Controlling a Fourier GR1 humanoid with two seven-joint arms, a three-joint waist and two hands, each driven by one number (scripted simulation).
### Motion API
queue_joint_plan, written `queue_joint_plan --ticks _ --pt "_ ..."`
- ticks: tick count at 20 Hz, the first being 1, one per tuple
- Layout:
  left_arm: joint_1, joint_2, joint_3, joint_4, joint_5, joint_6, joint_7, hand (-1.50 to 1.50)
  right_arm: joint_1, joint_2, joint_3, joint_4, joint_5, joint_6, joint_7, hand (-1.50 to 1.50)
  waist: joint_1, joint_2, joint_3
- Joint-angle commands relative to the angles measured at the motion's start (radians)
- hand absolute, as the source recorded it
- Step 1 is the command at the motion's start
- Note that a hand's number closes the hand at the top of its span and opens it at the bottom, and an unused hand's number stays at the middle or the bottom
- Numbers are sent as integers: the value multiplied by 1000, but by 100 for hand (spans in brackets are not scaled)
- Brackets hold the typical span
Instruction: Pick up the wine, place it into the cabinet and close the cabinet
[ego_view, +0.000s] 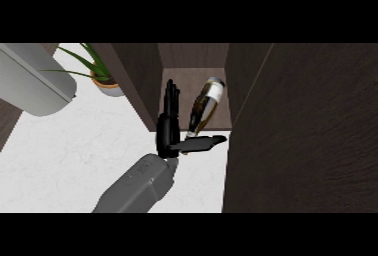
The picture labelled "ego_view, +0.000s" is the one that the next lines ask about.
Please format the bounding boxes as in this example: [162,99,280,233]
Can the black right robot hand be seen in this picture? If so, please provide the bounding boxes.
[155,78,229,160]

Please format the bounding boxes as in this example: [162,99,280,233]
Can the dark wine bottle, pale label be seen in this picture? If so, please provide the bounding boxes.
[182,76,227,156]

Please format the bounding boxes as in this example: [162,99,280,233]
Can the dark wooden cabinet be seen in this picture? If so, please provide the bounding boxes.
[90,42,273,133]

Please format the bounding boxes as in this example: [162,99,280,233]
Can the dark wooden cabinet door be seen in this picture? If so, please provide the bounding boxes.
[221,42,378,214]

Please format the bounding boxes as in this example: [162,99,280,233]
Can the terracotta and white plant pot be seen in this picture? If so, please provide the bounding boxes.
[88,74,125,98]

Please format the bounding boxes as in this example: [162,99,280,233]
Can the green leafy plant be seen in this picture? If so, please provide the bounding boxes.
[38,42,112,83]

